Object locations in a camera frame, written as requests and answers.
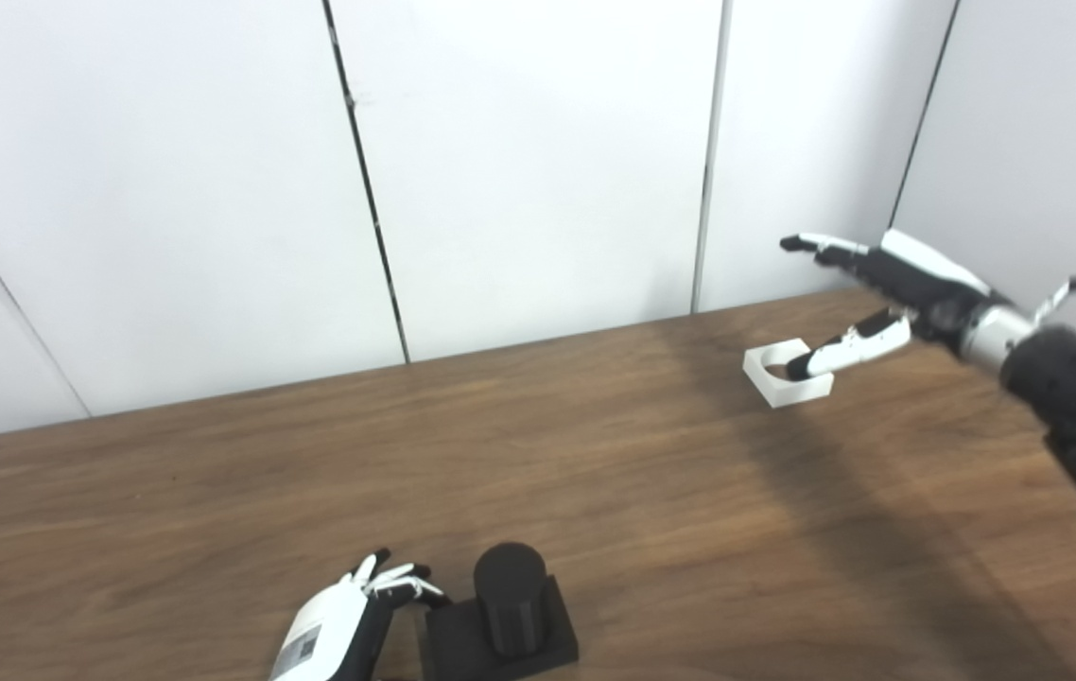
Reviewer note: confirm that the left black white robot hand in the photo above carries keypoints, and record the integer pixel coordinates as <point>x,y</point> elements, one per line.
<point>325,629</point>

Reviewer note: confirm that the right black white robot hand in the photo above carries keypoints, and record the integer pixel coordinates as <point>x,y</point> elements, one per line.
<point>926,284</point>

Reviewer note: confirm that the white square piece with hole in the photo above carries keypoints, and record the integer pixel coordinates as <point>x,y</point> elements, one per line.
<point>784,392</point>

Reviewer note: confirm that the black peg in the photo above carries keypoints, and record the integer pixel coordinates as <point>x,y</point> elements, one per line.
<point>510,605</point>

